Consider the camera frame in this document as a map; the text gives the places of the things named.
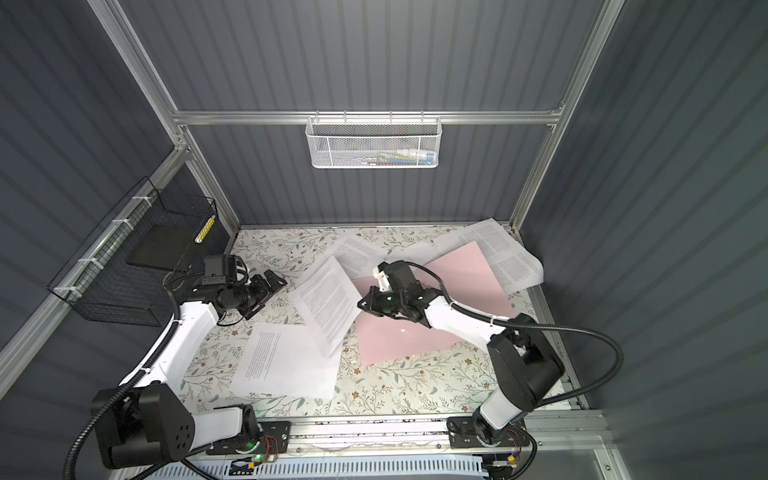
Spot black corrugated cable right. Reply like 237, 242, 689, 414
407, 260, 625, 409

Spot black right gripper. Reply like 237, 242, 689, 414
358, 285, 407, 317

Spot printed paper sheet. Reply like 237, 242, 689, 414
289, 257, 360, 358
230, 323, 342, 400
331, 235, 386, 280

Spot black wire basket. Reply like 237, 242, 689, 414
47, 177, 227, 327

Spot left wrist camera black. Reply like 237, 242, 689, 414
201, 255, 248, 286

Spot white wire mesh basket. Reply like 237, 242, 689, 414
305, 115, 443, 170

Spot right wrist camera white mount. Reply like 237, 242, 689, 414
373, 260, 417, 292

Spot black corrugated cable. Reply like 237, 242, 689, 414
62, 272, 211, 480
407, 260, 625, 409

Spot yellow marker in basket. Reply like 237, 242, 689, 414
194, 214, 217, 244

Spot black corrugated cable left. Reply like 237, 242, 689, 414
62, 272, 211, 480

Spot markers in white basket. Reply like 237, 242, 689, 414
352, 148, 438, 167

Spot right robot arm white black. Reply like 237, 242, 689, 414
357, 282, 564, 446

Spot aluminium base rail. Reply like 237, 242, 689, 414
119, 413, 625, 480

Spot printed paper sheets right back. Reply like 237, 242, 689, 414
434, 218, 544, 294

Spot printed paper sheet back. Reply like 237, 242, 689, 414
331, 235, 386, 280

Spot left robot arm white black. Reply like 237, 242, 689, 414
79, 270, 287, 470

